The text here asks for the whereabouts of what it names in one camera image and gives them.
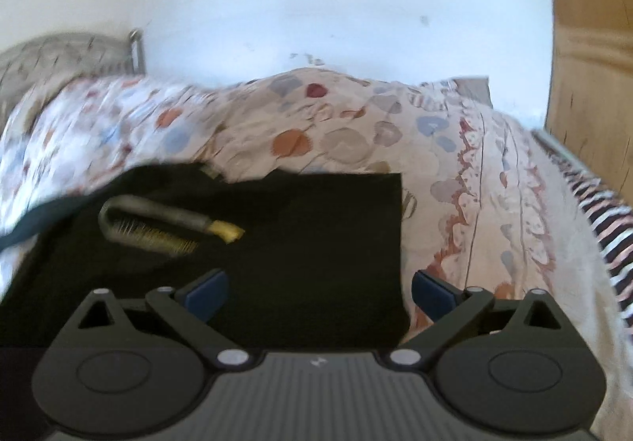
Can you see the printed blanket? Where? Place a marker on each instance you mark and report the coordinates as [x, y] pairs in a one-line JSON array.
[[346, 124]]

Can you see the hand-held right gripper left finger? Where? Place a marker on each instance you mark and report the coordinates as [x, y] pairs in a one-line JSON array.
[[205, 295]]

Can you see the striped cloth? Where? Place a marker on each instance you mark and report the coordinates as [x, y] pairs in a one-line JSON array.
[[609, 233]]

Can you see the metal bed headboard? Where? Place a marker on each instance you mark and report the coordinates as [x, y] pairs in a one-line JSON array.
[[136, 50]]

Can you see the grey pillow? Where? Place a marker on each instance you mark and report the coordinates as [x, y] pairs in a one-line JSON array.
[[473, 90]]

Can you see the black garment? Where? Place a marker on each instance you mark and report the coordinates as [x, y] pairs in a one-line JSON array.
[[296, 248]]

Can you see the beige patterned pillow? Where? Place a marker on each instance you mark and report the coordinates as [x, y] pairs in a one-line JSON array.
[[20, 81]]

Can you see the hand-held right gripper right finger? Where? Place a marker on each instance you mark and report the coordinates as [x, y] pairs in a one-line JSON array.
[[434, 295]]

